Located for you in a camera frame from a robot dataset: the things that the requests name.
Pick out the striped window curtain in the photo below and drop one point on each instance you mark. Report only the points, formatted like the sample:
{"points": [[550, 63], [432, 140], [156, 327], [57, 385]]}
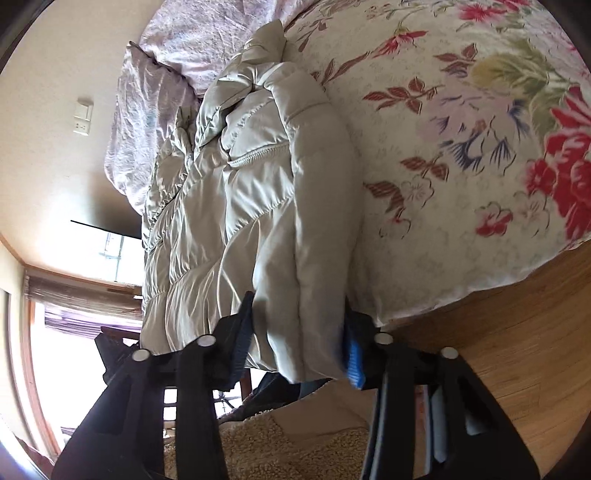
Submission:
{"points": [[83, 300]]}

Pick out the cream fluffy rug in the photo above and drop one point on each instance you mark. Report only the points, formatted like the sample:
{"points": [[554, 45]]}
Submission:
{"points": [[295, 443]]}

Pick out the dark clothing pile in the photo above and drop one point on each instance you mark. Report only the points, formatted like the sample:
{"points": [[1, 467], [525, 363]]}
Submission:
{"points": [[263, 397]]}

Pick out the beige puffer jacket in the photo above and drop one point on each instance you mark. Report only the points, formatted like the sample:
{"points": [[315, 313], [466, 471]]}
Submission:
{"points": [[258, 207]]}

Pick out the white wall outlet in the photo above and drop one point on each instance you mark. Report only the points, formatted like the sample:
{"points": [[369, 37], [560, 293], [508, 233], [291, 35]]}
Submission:
{"points": [[82, 126]]}

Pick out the floral bed sheet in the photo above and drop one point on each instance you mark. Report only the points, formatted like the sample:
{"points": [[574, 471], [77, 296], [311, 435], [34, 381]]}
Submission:
{"points": [[461, 161]]}

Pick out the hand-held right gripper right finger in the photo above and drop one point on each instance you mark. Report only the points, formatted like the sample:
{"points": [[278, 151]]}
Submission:
{"points": [[353, 361]]}

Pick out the white wall switch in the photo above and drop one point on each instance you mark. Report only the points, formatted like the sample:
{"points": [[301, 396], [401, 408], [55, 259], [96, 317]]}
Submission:
{"points": [[86, 108]]}

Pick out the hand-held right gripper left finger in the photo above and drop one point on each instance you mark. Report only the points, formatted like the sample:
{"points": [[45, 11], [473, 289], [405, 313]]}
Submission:
{"points": [[236, 342]]}

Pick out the wooden window frame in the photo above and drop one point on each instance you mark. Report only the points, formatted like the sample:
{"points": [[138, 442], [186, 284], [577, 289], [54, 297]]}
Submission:
{"points": [[27, 369]]}

